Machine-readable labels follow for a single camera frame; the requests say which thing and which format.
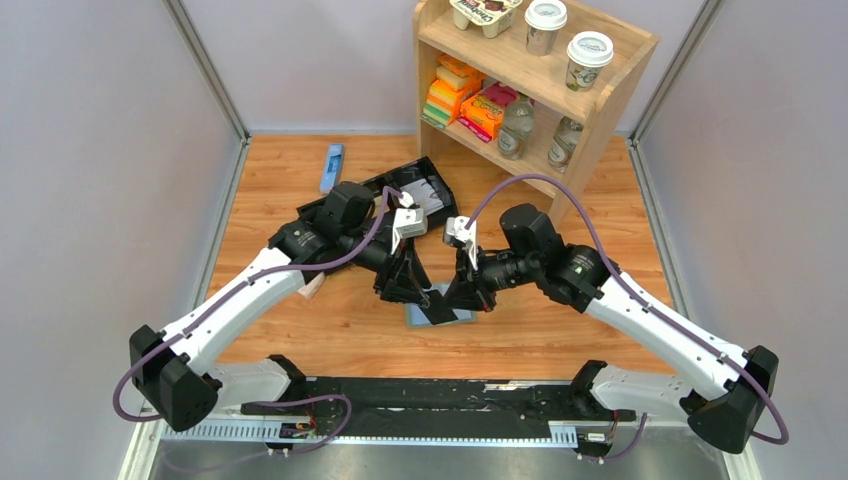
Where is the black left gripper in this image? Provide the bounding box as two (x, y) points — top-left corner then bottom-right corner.
(340, 228), (431, 309)

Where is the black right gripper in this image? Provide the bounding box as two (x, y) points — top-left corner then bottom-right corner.
(440, 243), (540, 314)

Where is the black card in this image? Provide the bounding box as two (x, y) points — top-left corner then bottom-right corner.
(418, 289), (458, 325)

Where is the teal leather card holder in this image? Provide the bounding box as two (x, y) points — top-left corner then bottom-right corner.
(404, 302), (476, 328)

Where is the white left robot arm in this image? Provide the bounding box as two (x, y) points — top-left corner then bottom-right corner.
(113, 182), (431, 432)

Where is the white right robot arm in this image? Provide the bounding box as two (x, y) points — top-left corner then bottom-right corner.
(444, 204), (779, 454)

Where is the silver VIP card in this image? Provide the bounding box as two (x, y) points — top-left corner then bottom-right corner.
(400, 179), (445, 216)

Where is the black three-compartment tray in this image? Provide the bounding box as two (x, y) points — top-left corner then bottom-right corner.
(279, 156), (458, 241)

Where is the blue rectangular box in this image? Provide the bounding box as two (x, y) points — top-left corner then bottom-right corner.
(319, 143), (344, 194)

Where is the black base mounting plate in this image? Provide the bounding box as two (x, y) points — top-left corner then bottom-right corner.
(282, 361), (637, 439)

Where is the orange snack box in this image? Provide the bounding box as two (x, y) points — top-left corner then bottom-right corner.
(457, 82), (518, 143)

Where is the glass bottle left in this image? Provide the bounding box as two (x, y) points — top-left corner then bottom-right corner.
(497, 93), (535, 160)

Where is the glass bottle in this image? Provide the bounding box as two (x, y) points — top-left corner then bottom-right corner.
(497, 93), (535, 160)
(548, 117), (583, 172)

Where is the wooden shelf unit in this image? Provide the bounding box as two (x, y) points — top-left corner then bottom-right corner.
(411, 0), (661, 248)

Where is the glass bottle right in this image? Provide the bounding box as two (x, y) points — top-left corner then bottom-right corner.
(548, 117), (583, 172)

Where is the stacked colourful sponges pack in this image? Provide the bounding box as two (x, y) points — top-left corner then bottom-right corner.
(421, 54), (486, 129)

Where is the paper coffee cup right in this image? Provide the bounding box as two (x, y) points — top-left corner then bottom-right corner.
(565, 31), (614, 92)

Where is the paper coffee cup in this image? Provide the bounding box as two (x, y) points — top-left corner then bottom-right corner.
(565, 31), (614, 92)
(524, 0), (568, 56)

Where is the chocolate pudding cup pack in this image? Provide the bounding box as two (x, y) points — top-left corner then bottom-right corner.
(449, 0), (523, 39)

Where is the paper coffee cup left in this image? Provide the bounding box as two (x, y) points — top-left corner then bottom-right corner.
(524, 0), (568, 56)

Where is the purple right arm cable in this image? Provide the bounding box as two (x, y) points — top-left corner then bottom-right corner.
(463, 173), (791, 464)

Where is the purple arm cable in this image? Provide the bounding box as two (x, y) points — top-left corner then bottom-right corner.
(111, 185), (405, 457)
(463, 173), (791, 464)

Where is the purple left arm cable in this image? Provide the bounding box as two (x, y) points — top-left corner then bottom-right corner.
(111, 185), (405, 457)

